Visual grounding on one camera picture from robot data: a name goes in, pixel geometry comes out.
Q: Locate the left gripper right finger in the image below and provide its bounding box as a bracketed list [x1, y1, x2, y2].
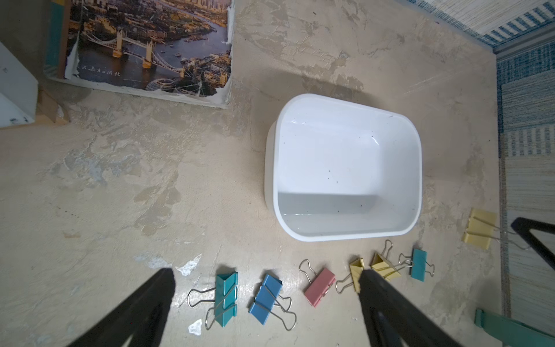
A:
[359, 270, 460, 346]

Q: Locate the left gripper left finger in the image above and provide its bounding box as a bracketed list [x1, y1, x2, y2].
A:
[70, 267, 176, 346]

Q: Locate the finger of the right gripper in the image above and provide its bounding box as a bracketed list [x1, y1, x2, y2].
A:
[511, 217, 555, 270]

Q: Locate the yellow binder clip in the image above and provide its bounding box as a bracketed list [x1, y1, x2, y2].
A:
[462, 208, 516, 251]
[335, 257, 366, 294]
[370, 239, 412, 281]

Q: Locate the teal binder clip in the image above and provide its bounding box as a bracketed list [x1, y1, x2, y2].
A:
[186, 271, 239, 331]
[397, 248, 435, 282]

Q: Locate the pink binder clip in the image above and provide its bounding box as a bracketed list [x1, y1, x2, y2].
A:
[299, 259, 336, 307]

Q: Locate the blue binder clip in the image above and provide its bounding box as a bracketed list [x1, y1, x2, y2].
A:
[249, 273, 298, 332]

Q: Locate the white plastic storage box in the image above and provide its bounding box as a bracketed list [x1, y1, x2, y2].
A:
[264, 93, 423, 242]

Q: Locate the wooden book stand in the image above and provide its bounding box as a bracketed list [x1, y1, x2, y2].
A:
[35, 89, 70, 126]

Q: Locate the white book on stand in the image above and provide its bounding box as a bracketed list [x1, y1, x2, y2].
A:
[0, 43, 38, 128]

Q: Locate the English textbook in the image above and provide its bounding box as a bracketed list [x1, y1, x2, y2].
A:
[44, 1, 235, 108]

